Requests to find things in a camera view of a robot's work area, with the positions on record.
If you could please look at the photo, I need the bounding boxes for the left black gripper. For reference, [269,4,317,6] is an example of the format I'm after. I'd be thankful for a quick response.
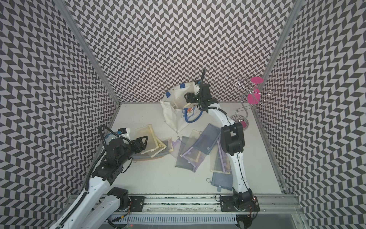
[118,136,148,167]

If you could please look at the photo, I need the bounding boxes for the white canvas bag blue handles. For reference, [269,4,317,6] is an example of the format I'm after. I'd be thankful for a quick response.
[160,82,203,133]

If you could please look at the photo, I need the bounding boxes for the grey blue mesh pouch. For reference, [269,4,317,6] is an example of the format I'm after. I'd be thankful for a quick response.
[193,124,221,155]

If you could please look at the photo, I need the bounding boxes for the purple mesh pencil pouch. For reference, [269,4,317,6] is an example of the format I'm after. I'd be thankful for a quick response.
[180,141,207,167]

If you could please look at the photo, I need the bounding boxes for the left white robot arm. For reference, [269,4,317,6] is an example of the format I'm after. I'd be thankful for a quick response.
[51,125,149,229]

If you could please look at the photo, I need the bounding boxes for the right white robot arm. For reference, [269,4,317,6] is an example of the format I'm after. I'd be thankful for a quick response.
[185,68,260,214]

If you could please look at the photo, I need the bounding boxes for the grey pouch under yellow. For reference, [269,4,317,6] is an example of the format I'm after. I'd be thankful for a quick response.
[131,140,170,161]

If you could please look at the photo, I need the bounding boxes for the pale purple small pouch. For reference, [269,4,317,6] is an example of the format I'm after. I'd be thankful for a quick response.
[169,138,182,159]

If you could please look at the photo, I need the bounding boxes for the right purple mesh pouch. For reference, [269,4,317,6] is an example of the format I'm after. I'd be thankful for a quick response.
[217,140,231,174]

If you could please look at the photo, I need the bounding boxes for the small grey blue pouch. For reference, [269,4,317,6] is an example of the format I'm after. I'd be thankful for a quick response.
[206,172,233,192]

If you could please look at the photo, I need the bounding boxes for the blue white ceramic bowl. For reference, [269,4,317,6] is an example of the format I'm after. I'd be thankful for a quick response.
[104,133,117,145]

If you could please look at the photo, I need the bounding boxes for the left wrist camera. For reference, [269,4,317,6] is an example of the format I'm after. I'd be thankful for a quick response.
[117,127,131,140]

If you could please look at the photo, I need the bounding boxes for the chrome wire stand pink discs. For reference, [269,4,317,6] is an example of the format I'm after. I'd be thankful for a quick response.
[230,76,273,131]

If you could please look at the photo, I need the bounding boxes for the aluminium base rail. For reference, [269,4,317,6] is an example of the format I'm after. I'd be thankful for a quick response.
[62,194,309,229]

